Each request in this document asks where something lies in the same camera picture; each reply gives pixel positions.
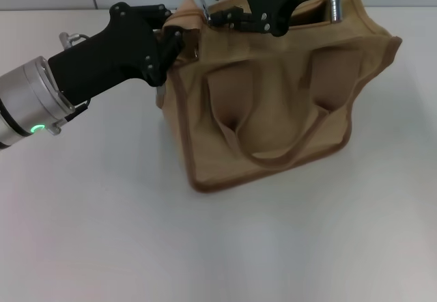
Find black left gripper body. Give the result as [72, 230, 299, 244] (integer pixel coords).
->
[47, 3, 161, 107]

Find silver right wrist cable plug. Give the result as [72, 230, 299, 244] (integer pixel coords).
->
[327, 0, 343, 23]

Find silver metal zipper pull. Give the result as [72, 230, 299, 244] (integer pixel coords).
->
[199, 0, 214, 25]

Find khaki canvas food bag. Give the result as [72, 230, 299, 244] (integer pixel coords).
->
[155, 0, 403, 194]

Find silver left wrist cable plug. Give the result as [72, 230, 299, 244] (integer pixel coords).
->
[58, 31, 91, 49]

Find silver wrist cable plug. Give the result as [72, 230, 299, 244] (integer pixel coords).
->
[58, 31, 91, 49]
[327, 0, 343, 23]

